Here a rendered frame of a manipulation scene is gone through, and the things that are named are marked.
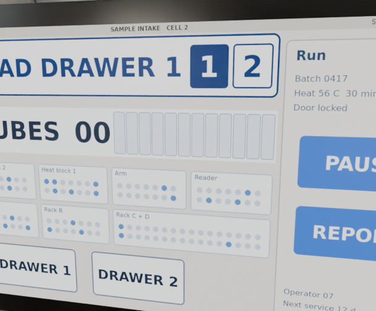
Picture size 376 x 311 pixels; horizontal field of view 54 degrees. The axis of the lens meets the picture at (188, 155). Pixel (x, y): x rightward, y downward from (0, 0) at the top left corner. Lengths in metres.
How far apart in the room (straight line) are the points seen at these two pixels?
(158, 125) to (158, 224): 0.09
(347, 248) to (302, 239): 0.04
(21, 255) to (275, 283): 0.25
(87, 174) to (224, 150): 0.13
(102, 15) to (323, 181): 0.24
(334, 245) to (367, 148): 0.09
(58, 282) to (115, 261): 0.07
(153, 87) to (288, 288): 0.21
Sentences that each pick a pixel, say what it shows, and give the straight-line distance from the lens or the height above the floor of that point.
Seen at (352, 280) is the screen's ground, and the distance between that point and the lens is 0.37.
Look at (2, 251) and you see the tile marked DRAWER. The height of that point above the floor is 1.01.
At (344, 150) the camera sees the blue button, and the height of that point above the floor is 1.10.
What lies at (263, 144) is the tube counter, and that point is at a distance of 0.32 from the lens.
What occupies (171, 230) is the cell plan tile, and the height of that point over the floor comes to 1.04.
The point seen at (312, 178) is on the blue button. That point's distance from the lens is 0.33.
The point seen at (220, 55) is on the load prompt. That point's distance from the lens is 0.32.
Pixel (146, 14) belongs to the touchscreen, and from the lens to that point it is 0.34.
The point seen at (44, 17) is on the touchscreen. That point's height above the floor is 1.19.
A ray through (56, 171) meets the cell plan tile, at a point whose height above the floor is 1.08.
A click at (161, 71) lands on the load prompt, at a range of 0.33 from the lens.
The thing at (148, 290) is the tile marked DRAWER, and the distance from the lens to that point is 0.38.
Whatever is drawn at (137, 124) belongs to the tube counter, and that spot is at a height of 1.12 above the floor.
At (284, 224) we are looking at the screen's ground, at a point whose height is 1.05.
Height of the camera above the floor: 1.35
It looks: 49 degrees down
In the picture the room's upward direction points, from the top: 11 degrees counter-clockwise
